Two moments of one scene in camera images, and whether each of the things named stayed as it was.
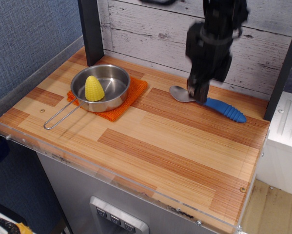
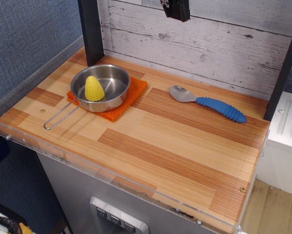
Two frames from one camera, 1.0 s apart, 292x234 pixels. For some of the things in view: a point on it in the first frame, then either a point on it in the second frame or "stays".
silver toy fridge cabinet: x=93 y=202 stays
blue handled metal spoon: x=181 y=94 stays
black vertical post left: x=89 y=19 stays
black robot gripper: x=205 y=48 -> x=178 y=9
